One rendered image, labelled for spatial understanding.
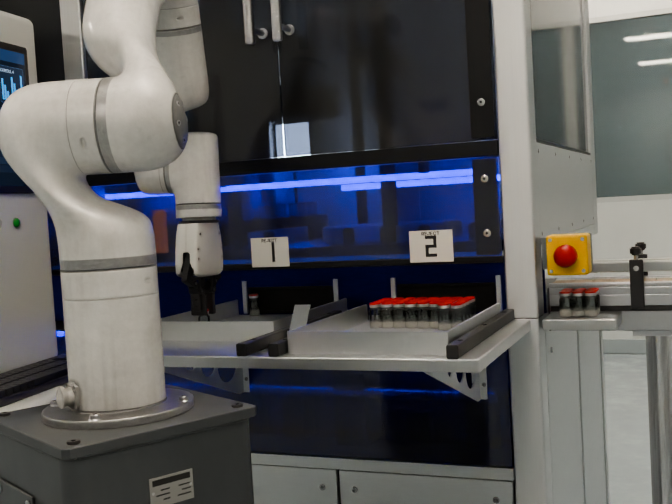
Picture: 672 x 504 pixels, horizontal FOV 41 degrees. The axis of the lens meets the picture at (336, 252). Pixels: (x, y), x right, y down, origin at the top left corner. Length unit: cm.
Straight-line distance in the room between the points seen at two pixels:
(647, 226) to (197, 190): 485
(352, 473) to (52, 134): 99
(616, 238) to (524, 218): 462
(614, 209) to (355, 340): 497
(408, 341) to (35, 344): 94
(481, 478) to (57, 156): 101
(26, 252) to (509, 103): 104
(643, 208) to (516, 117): 461
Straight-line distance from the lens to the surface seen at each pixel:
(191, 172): 164
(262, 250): 182
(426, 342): 132
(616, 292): 175
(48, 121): 114
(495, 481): 175
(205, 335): 161
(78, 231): 112
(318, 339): 138
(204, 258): 164
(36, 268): 201
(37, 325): 201
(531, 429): 170
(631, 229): 624
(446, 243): 168
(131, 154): 112
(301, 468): 188
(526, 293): 166
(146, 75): 114
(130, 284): 112
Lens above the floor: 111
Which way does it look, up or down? 3 degrees down
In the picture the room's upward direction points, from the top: 3 degrees counter-clockwise
